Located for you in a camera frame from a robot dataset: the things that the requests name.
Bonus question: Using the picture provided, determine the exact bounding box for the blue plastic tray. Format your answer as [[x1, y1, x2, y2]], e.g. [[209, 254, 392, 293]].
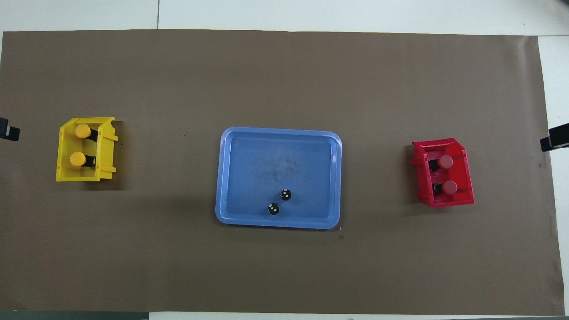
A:
[[215, 127, 343, 230]]

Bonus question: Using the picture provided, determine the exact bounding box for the brown paper table mat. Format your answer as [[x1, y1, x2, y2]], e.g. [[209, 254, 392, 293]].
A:
[[0, 29, 565, 316]]

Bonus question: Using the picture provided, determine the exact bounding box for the red push button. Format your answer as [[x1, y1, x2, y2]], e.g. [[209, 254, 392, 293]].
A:
[[432, 180, 458, 196], [428, 154, 454, 172]]

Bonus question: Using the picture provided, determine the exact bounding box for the yellow push button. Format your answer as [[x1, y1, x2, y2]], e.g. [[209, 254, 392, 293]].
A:
[[74, 124, 99, 143], [70, 152, 96, 168]]

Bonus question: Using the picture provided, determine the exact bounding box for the yellow plastic bin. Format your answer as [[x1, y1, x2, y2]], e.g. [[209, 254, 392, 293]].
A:
[[56, 117, 119, 183]]

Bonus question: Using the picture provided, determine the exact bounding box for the red plastic bin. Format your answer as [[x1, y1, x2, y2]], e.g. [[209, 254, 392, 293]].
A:
[[412, 137, 475, 209]]

